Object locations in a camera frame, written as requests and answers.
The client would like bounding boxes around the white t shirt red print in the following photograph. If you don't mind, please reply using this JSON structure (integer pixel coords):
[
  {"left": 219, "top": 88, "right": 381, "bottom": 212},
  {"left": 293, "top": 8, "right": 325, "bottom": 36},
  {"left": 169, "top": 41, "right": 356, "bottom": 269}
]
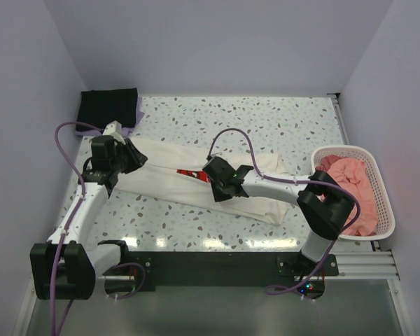
[{"left": 116, "top": 136, "right": 290, "bottom": 225}]

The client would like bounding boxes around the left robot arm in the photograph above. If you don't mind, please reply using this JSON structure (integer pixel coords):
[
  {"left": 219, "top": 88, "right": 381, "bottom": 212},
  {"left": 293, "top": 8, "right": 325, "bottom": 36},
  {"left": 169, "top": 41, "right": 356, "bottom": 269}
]
[{"left": 29, "top": 135, "right": 148, "bottom": 300}]

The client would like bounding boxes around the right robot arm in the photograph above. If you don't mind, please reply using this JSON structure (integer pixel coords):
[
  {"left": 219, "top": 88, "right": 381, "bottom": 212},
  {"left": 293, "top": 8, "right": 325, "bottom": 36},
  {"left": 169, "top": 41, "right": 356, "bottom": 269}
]
[{"left": 202, "top": 155, "right": 361, "bottom": 275}]

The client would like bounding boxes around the folded black t shirt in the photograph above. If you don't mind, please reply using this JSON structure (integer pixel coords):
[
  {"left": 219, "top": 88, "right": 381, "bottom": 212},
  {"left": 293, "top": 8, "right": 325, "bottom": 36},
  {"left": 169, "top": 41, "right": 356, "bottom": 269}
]
[{"left": 76, "top": 87, "right": 139, "bottom": 129}]

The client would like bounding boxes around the folded purple t shirt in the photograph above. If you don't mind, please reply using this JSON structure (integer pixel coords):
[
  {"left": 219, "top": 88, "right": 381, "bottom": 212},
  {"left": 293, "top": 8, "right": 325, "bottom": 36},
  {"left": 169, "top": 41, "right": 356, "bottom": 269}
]
[{"left": 75, "top": 97, "right": 145, "bottom": 137}]

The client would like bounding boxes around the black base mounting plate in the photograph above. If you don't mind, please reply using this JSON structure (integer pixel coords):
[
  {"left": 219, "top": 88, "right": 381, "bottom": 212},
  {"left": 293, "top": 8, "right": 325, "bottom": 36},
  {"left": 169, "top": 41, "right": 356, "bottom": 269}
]
[{"left": 100, "top": 251, "right": 340, "bottom": 298}]

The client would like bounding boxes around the pink t shirt in basket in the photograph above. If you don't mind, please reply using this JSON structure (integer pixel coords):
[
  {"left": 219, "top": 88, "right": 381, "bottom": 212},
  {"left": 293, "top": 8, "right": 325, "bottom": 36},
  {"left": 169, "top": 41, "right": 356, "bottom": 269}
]
[{"left": 316, "top": 155, "right": 379, "bottom": 237}]

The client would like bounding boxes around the white plastic laundry basket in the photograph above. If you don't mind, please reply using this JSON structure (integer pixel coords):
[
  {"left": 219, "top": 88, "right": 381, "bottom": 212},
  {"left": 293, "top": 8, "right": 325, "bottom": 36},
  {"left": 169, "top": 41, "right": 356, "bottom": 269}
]
[{"left": 311, "top": 145, "right": 396, "bottom": 241}]

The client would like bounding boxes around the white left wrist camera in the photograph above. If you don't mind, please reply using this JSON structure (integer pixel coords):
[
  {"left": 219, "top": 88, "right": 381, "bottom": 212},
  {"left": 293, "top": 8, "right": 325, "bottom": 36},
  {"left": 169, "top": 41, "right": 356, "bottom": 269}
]
[{"left": 101, "top": 120, "right": 123, "bottom": 139}]

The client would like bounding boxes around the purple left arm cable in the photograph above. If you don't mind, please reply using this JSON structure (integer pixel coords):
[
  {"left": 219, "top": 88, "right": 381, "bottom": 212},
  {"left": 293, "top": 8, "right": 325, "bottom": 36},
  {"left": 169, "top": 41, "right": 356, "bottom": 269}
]
[{"left": 48, "top": 120, "right": 148, "bottom": 336}]

